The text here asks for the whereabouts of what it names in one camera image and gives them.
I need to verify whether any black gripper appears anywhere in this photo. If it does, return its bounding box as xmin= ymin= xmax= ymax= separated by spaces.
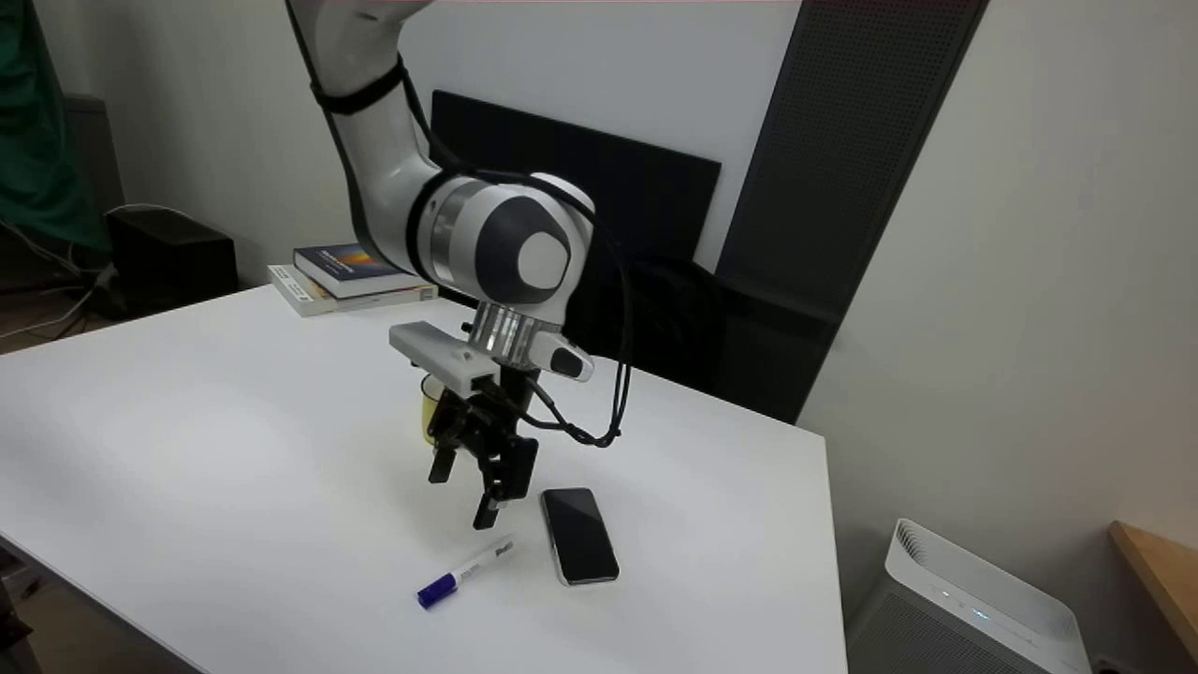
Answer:
xmin=421 ymin=372 xmax=541 ymax=533

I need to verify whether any white marker with blue cap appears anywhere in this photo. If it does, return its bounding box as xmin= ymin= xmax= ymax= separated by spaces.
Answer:
xmin=410 ymin=534 xmax=515 ymax=613

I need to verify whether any black smartphone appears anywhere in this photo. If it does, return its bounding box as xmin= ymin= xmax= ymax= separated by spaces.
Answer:
xmin=540 ymin=483 xmax=624 ymax=589

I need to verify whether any white book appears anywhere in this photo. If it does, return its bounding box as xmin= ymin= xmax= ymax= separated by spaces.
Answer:
xmin=265 ymin=257 xmax=440 ymax=321

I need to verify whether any dark book with orange cover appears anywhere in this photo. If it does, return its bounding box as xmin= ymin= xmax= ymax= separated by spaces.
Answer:
xmin=287 ymin=236 xmax=426 ymax=302

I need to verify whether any black cabinet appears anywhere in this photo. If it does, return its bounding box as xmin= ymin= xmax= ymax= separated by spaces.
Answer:
xmin=596 ymin=254 xmax=842 ymax=427

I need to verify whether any black monitor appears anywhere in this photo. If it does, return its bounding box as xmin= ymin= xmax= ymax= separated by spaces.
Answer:
xmin=420 ymin=88 xmax=725 ymax=368

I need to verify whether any black speaker box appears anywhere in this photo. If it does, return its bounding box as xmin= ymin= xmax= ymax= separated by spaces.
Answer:
xmin=99 ymin=205 xmax=244 ymax=317

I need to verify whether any black chair part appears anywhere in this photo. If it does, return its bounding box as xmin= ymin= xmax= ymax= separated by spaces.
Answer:
xmin=0 ymin=534 xmax=46 ymax=674

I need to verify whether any grey plastic bin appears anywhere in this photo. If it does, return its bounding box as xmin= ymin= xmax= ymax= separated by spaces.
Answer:
xmin=846 ymin=513 xmax=1098 ymax=674

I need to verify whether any green cloth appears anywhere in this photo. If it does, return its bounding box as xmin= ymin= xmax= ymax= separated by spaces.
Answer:
xmin=0 ymin=0 xmax=112 ymax=257

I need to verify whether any wooden side table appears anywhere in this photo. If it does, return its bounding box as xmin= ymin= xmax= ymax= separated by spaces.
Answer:
xmin=1105 ymin=517 xmax=1198 ymax=667

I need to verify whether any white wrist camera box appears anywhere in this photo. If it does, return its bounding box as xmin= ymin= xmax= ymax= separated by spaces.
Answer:
xmin=386 ymin=311 xmax=591 ymax=398

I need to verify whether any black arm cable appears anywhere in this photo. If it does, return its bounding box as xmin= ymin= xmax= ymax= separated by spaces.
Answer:
xmin=519 ymin=227 xmax=636 ymax=453

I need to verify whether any dark wall panel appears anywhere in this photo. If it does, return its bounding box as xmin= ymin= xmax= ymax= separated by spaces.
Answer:
xmin=715 ymin=0 xmax=993 ymax=427

